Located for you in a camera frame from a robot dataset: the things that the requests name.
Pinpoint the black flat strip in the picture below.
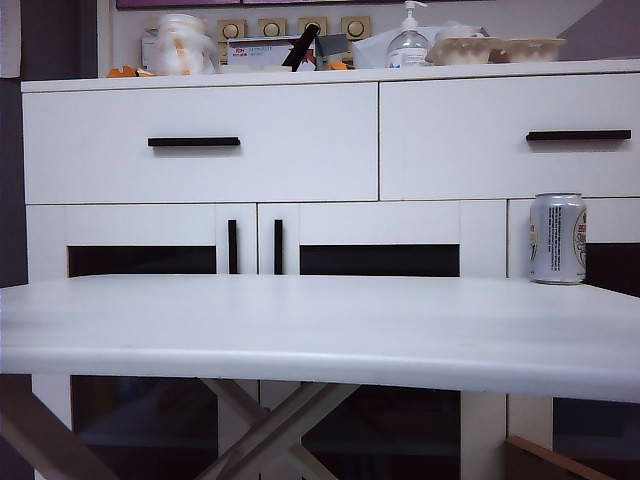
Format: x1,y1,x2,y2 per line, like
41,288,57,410
281,22,320,69

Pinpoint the white glass-panel cabinet door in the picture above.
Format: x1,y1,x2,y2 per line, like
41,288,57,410
25,203,258,480
257,200,507,480
507,198,640,480

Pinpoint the white drawer front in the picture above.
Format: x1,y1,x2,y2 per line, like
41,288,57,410
378,73,640,202
22,82,380,205

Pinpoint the smooth white plastic bag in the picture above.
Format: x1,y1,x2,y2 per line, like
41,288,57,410
352,33,401,70

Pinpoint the white paper sheet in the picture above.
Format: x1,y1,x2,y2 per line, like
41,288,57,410
0,0,22,80

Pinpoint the white wooden table leg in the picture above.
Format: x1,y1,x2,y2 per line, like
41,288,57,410
0,374,119,480
197,382,364,480
202,377,331,480

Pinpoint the brown wooden board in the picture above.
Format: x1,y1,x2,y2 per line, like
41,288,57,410
504,434,619,480

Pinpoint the small orange object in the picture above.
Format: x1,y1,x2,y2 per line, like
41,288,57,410
107,64,161,79

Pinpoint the silver beer can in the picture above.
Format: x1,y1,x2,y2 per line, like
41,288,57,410
528,192,587,285

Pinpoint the black vertical door handle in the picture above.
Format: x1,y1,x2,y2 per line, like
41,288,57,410
273,218,285,275
227,218,239,275

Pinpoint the white box with red print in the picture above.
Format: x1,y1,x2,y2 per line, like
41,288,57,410
225,38,321,73

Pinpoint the beige egg carton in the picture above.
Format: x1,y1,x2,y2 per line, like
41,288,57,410
424,35,569,66

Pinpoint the clear pump sanitizer bottle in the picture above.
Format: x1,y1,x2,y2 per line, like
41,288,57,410
384,0,434,69

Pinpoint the white sideboard cabinet body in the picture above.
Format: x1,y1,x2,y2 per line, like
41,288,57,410
20,58,640,480

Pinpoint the grey card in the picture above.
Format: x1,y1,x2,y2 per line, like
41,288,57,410
315,34,351,57

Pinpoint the crinkled white plastic bag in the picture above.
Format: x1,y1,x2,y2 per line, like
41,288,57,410
142,13,221,77

